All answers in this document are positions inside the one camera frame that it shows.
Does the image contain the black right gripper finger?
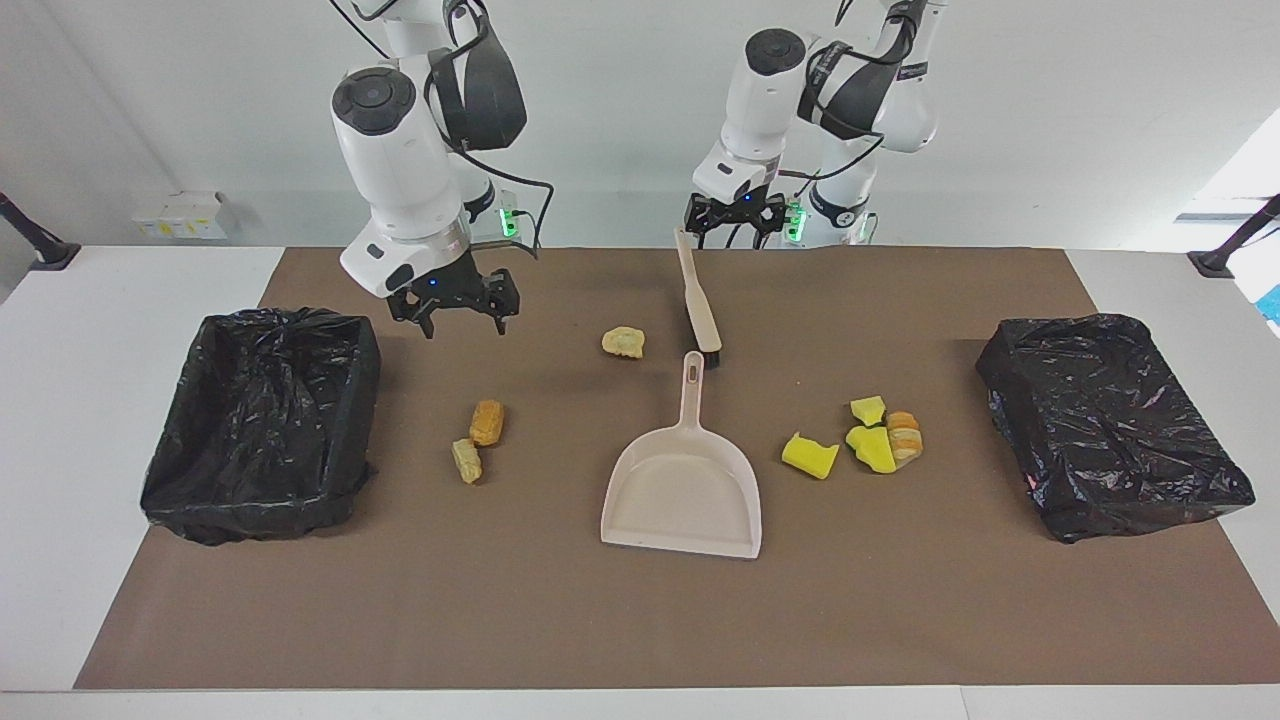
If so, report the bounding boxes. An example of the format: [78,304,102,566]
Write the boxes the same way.
[388,293,438,340]
[482,268,522,337]

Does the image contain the beige hand brush black bristles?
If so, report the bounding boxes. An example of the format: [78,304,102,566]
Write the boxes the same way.
[675,226,723,369]

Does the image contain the notched yellow sponge piece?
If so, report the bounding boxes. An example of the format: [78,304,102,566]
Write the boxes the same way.
[781,431,841,481]

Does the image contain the yellow sponge piece green backing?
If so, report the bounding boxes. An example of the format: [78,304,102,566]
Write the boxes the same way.
[845,424,898,475]

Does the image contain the orange striped croissant toy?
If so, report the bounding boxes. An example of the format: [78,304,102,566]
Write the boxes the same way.
[886,411,924,471]

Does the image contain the beige plastic dustpan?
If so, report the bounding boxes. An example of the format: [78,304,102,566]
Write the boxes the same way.
[600,350,763,560]

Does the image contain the open black-lined trash bin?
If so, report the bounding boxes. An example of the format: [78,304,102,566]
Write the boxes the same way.
[140,307,382,546]

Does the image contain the closed black-wrapped bin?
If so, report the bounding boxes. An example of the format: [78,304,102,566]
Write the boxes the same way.
[976,314,1256,544]

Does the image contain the brown table mat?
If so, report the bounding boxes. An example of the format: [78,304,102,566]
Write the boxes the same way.
[75,247,1280,691]

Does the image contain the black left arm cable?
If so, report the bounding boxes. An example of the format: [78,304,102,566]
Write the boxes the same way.
[775,0,936,201]

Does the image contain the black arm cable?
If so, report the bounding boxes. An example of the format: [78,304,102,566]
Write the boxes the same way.
[775,0,936,201]
[325,0,555,259]

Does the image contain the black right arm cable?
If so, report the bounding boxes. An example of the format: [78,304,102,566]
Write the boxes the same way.
[325,0,555,259]

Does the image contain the white wall socket box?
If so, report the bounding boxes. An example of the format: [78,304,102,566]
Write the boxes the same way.
[132,192,229,241]

